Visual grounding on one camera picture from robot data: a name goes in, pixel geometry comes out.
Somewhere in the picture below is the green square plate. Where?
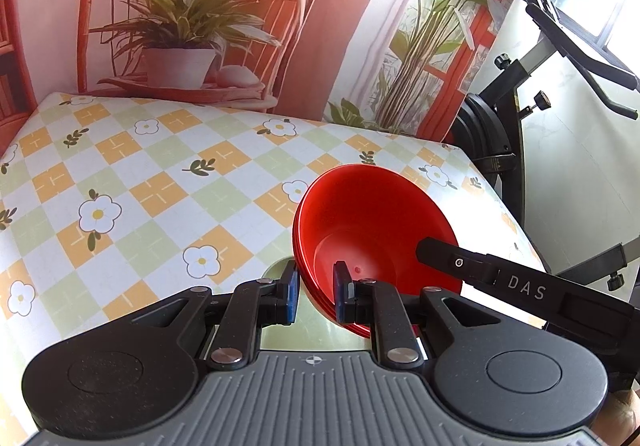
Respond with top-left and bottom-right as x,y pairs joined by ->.
260,280 -> 371,352

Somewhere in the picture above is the red bowl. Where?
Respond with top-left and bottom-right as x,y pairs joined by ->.
316,299 -> 371,339
292,208 -> 326,317
298,164 -> 462,302

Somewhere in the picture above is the checkered floral tablecloth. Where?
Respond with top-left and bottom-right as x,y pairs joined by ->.
1,93 -> 541,445

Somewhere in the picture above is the black exercise bike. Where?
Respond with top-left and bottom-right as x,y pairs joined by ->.
449,0 -> 639,296

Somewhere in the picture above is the printed room backdrop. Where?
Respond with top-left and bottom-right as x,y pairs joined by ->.
1,0 -> 514,144

